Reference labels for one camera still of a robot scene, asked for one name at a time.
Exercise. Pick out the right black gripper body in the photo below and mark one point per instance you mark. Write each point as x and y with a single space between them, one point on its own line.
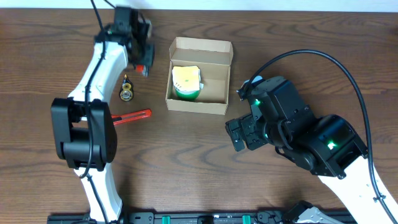
254 132

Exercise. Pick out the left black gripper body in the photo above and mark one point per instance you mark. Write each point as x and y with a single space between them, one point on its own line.
144 53

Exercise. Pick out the black gold correction tape dispenser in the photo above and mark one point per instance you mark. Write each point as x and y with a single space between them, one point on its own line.
126 92

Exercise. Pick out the yellow sticky note pad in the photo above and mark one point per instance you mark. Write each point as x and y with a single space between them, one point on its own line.
187 78

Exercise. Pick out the green tape roll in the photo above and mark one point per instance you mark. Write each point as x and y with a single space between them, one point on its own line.
187 95

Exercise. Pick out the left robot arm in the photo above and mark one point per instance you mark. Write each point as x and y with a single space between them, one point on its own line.
83 126

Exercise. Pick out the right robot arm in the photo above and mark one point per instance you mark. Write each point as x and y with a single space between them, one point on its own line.
328 147

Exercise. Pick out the white tape roll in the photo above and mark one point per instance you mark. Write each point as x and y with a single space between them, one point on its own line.
253 80

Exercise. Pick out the red utility knife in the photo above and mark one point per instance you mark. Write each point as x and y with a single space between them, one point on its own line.
126 118

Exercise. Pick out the open cardboard box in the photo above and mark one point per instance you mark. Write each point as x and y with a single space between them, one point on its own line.
214 59

